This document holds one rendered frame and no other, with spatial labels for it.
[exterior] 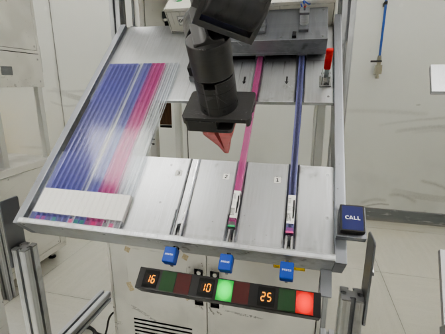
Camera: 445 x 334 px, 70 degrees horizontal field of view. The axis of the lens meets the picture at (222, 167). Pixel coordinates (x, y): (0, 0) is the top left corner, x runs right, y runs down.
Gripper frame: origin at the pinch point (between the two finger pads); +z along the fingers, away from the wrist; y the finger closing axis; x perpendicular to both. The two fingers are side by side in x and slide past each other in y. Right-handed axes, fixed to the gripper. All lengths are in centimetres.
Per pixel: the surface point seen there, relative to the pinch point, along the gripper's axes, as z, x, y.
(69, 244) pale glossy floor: 136, -34, 131
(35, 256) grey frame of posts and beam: 27, 14, 49
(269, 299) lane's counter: 18.9, 17.6, -9.0
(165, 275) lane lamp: 18.8, 16.6, 10.8
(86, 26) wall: 66, -191, 169
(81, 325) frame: 59, 22, 48
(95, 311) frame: 63, 17, 48
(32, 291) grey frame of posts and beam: 33, 21, 48
